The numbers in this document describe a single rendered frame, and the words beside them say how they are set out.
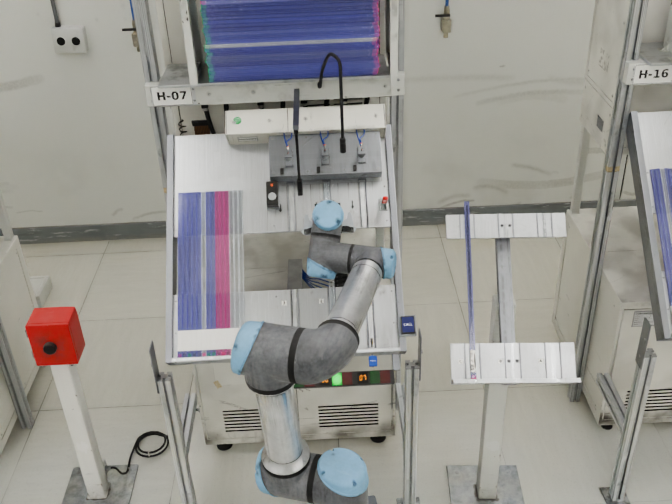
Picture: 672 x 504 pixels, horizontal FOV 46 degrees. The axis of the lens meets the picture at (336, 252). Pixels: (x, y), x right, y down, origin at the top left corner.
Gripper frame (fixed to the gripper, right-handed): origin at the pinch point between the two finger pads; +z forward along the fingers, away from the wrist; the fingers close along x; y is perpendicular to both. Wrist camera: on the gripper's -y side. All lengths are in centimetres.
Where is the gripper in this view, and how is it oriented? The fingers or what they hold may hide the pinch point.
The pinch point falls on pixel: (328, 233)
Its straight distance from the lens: 226.3
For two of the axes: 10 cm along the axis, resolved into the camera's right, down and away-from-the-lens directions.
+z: -0.1, 0.5, 10.0
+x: -10.0, 0.5, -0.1
